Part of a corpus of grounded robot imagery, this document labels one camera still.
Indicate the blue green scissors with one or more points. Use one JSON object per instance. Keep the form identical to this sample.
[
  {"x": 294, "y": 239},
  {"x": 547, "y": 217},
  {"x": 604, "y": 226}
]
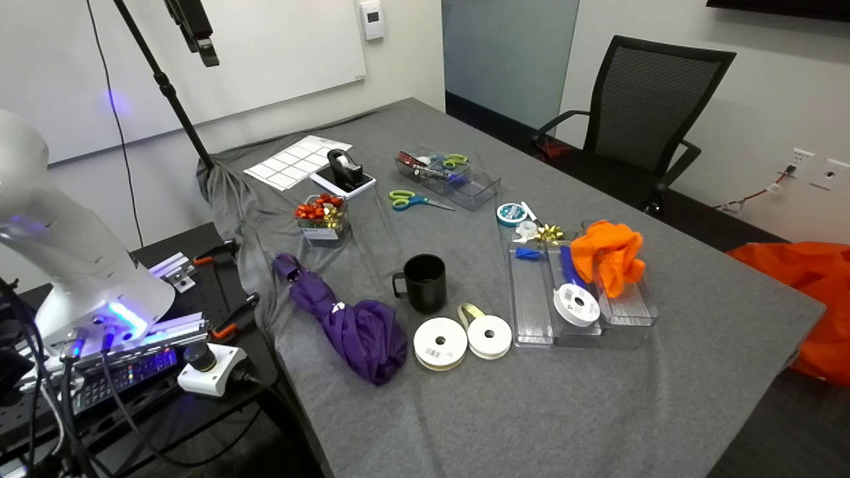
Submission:
[{"x": 406, "y": 199}]

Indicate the clear plastic organizer tray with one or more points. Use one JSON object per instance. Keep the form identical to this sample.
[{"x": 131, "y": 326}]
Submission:
[{"x": 451, "y": 177}]

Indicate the teal ribbon spool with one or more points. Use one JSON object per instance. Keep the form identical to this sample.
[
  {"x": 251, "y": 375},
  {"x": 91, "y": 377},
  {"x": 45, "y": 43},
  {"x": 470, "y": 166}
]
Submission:
[{"x": 510, "y": 213}]

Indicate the white flat box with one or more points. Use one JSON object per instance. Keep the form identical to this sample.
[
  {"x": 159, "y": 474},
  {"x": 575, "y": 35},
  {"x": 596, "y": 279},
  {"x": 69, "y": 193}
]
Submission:
[{"x": 340, "y": 187}]

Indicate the blue item in clear box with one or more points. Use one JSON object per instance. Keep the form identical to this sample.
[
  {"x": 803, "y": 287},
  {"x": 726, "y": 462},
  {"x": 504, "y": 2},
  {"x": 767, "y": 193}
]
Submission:
[{"x": 528, "y": 254}]

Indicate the large white ribbon spool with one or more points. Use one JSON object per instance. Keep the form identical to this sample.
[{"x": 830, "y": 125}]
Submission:
[{"x": 439, "y": 344}]

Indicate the black tape dispenser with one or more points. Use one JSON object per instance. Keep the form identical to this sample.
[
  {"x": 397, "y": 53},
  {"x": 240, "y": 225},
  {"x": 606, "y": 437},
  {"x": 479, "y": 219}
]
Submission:
[{"x": 345, "y": 168}]

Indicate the small white ribbon spool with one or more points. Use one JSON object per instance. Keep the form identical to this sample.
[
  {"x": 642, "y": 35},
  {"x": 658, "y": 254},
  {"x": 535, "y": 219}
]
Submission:
[{"x": 490, "y": 335}]

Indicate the purple cloth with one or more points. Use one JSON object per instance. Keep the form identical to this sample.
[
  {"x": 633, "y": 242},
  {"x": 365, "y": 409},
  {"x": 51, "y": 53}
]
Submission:
[{"x": 354, "y": 332}]

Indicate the gold gift bow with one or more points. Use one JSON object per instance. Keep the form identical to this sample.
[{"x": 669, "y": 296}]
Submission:
[{"x": 547, "y": 235}]

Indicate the long clear plastic box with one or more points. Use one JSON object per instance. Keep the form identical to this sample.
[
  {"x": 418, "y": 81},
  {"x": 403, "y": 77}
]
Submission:
[{"x": 531, "y": 306}]

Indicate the clear plastic box with spool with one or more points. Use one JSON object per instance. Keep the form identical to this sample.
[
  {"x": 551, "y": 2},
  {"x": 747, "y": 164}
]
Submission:
[{"x": 567, "y": 267}]

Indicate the white label sheet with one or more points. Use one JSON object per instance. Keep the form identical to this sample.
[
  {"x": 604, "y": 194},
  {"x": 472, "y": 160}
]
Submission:
[{"x": 288, "y": 164}]

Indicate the orange crumpled cloth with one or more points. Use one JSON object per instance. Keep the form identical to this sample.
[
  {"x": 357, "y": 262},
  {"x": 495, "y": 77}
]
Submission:
[{"x": 608, "y": 257}]

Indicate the short clear plastic box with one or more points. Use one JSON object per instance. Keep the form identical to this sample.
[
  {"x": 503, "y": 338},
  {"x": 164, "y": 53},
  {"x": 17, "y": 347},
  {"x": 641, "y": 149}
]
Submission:
[{"x": 629, "y": 310}]

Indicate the white emergency stop button box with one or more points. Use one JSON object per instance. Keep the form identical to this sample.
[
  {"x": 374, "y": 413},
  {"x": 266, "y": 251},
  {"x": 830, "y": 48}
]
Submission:
[{"x": 212, "y": 369}]

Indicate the black office chair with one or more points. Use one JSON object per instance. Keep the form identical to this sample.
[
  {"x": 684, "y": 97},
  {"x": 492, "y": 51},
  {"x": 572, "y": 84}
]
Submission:
[{"x": 652, "y": 114}]

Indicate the black robot cart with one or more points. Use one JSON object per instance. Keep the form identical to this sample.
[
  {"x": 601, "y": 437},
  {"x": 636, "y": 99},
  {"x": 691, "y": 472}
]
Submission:
[{"x": 175, "y": 425}]

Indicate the orange fabric heap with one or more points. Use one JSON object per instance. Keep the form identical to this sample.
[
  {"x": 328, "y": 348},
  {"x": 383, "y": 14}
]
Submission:
[{"x": 810, "y": 292}]

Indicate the white wall thermostat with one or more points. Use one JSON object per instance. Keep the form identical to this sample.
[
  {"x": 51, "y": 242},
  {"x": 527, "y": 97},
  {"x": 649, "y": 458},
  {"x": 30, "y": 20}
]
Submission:
[{"x": 373, "y": 16}]

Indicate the silver metal bracket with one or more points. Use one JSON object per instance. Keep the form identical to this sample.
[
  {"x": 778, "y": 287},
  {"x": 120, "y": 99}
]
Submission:
[{"x": 174, "y": 268}]

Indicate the black camera tripod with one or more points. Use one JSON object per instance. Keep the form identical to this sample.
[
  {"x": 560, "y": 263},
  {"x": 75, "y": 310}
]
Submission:
[{"x": 168, "y": 93}]

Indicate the white wall outlet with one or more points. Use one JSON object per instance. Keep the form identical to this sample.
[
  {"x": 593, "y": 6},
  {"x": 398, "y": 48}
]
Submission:
[{"x": 818, "y": 168}]

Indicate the black wall screen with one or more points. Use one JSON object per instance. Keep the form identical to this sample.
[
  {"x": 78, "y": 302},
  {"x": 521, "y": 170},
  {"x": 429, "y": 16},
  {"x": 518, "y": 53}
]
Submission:
[{"x": 778, "y": 6}]

